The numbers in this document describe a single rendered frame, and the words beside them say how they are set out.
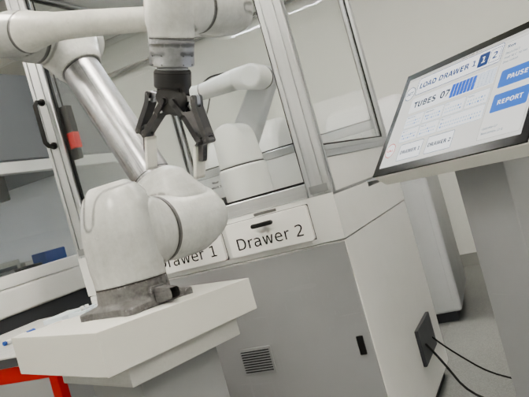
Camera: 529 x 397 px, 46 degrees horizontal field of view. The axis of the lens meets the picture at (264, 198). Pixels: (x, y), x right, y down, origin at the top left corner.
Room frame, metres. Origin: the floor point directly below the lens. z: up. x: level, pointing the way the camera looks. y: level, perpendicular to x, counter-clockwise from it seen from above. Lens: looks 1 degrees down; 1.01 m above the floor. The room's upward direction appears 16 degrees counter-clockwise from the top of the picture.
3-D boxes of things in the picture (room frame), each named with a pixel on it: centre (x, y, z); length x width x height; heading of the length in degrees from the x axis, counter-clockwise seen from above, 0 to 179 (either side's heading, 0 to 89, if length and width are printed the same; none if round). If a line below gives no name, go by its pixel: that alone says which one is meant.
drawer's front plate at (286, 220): (1.95, 0.01, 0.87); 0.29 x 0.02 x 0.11; 66
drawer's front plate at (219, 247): (2.08, 0.30, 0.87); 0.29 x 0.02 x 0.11; 66
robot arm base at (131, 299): (1.31, 0.31, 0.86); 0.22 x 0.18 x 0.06; 51
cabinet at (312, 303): (2.50, 0.06, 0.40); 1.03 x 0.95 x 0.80; 66
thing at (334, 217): (2.50, 0.06, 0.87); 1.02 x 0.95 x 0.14; 66
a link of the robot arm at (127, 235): (1.34, 0.32, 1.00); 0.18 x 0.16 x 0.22; 144
